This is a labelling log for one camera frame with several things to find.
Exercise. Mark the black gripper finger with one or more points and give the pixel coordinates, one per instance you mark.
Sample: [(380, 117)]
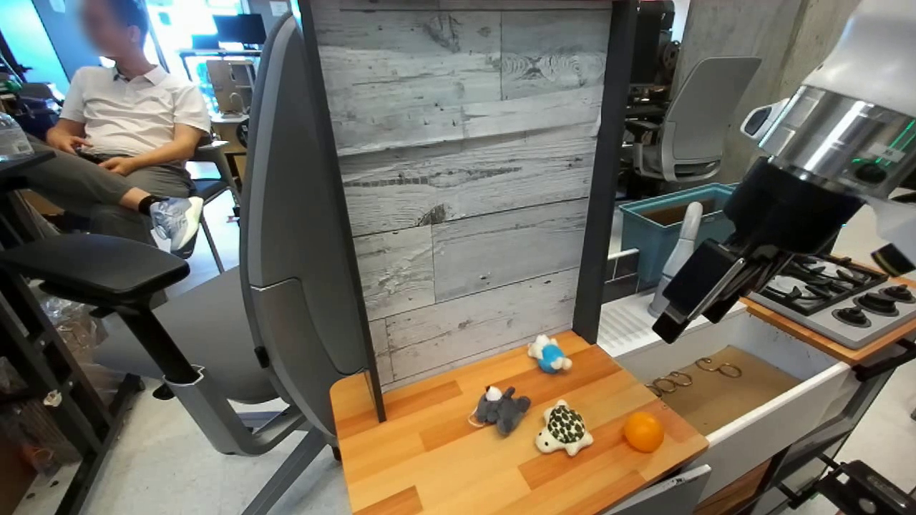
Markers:
[(703, 274), (692, 318)]

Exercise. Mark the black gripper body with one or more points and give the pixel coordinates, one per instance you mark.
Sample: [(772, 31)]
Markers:
[(792, 215)]

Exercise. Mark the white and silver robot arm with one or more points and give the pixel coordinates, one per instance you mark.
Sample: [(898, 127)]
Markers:
[(849, 124)]

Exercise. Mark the teal planter box with soil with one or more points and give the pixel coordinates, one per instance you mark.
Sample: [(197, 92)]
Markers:
[(649, 238)]

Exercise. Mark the brown cardboard sheet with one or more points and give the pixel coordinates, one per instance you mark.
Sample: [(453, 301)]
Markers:
[(725, 387)]

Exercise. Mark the black stove knob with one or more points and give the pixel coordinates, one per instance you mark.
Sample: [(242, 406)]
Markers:
[(878, 304), (899, 294), (852, 317)]

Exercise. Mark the wooden stove counter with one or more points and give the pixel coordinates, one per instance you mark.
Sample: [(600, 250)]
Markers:
[(812, 340)]

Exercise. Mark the orange fruit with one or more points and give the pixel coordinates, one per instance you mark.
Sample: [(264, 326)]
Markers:
[(642, 433)]

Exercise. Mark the white toy sink basin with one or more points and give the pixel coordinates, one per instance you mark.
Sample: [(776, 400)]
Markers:
[(762, 419)]

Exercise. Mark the light gray mesh office chair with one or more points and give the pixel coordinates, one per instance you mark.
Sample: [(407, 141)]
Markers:
[(706, 117)]

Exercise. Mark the gray toy stove top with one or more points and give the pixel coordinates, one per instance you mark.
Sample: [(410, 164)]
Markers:
[(861, 331)]

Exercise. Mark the blue and white plush toy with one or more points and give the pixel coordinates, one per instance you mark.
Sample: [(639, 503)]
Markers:
[(550, 356)]

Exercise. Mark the spotted turtle plush toy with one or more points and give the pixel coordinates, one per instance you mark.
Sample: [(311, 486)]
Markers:
[(563, 431)]

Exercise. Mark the dark gray plush toy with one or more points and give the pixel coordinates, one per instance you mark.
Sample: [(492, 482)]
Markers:
[(499, 410)]

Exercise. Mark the gray wood-look backdrop panel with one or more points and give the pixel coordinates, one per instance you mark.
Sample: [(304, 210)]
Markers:
[(460, 191)]

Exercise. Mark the wooden butcher-block counter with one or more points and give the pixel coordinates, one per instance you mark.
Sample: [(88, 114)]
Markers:
[(447, 460)]

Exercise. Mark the large gray office chair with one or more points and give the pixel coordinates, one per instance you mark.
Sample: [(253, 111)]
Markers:
[(288, 238)]

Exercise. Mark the dark computer monitor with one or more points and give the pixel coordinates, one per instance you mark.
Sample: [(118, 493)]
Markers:
[(238, 31)]

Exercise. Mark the seated person in white shirt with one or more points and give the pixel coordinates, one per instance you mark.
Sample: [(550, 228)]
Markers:
[(131, 105)]

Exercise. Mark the black padded armrest stand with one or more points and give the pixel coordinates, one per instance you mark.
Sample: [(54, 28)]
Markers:
[(89, 267)]

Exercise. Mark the thick black frame post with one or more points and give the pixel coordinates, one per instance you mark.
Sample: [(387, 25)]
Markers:
[(603, 191)]

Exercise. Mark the black metal base bracket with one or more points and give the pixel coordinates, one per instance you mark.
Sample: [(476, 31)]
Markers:
[(864, 487)]

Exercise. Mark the thin black frame post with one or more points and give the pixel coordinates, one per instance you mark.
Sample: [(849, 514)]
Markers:
[(333, 191)]

